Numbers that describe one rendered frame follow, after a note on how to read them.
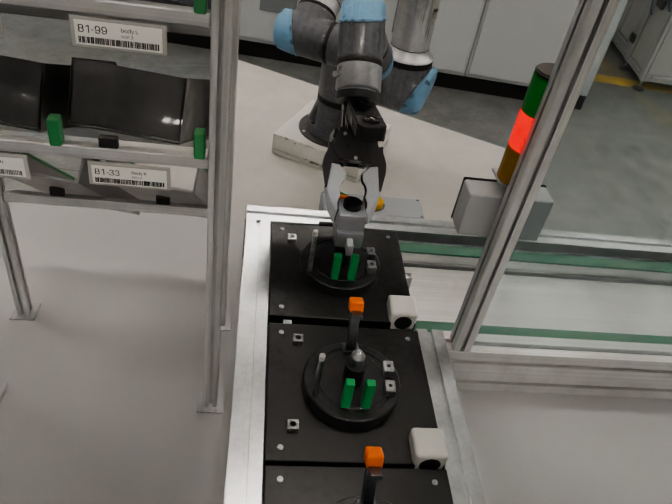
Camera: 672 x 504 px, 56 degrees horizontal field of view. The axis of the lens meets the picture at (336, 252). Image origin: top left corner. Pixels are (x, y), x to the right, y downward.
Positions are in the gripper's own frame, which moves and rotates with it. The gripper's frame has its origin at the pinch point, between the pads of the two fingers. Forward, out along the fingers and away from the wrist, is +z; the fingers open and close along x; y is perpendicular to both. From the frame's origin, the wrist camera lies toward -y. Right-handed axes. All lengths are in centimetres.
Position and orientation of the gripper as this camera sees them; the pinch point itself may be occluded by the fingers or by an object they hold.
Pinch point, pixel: (351, 214)
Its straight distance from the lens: 102.0
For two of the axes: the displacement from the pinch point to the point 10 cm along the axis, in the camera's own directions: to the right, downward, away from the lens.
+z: -0.7, 10.0, -0.1
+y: -1.4, 0.0, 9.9
